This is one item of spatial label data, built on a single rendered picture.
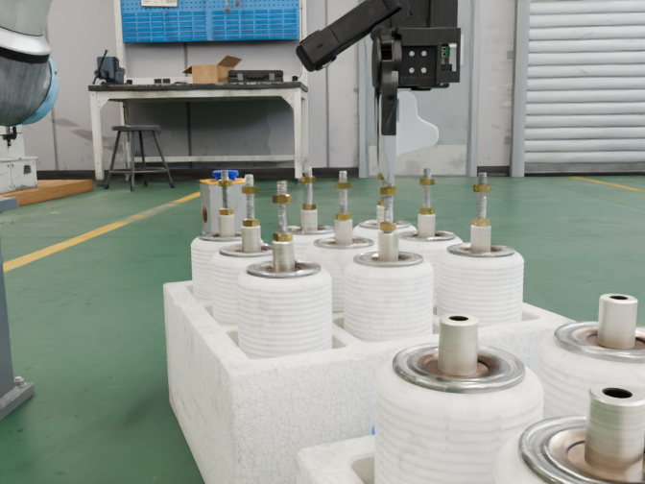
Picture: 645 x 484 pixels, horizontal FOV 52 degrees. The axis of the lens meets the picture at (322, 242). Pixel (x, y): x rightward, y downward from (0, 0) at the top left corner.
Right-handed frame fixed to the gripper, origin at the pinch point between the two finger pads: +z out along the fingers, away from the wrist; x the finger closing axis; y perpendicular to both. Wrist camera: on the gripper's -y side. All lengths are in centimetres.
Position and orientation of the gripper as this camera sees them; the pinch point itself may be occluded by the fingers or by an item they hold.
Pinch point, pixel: (382, 170)
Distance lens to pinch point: 69.3
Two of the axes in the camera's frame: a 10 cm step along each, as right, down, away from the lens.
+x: -0.1, -1.7, 9.9
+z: 0.1, 9.9, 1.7
